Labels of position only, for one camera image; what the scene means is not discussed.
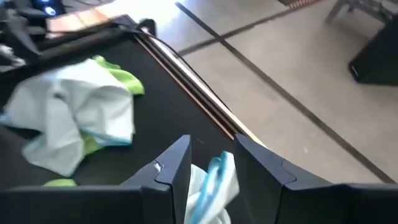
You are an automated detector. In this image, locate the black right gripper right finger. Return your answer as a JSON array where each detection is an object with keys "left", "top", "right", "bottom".
[{"left": 234, "top": 134, "right": 398, "bottom": 224}]

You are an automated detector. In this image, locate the black computer tower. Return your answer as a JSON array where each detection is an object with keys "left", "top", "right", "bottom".
[{"left": 348, "top": 14, "right": 398, "bottom": 86}]

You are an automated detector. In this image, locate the grey frame desk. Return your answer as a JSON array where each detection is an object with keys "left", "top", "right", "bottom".
[{"left": 325, "top": 0, "right": 398, "bottom": 25}]

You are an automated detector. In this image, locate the black edge clamp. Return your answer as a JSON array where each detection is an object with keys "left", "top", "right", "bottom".
[{"left": 136, "top": 17, "right": 158, "bottom": 38}]

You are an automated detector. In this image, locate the dark orange-striped floor mat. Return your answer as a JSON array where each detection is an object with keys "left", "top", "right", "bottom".
[{"left": 278, "top": 0, "right": 317, "bottom": 9}]

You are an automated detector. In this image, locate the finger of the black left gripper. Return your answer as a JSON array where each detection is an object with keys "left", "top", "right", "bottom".
[{"left": 4, "top": 8, "right": 43, "bottom": 57}]

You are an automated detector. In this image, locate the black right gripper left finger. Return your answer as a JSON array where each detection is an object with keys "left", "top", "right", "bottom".
[{"left": 0, "top": 134, "right": 192, "bottom": 224}]

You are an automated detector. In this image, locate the light blue microfiber towel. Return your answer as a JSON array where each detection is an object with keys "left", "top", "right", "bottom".
[
  {"left": 0, "top": 58, "right": 136, "bottom": 177},
  {"left": 183, "top": 151, "right": 240, "bottom": 224}
]

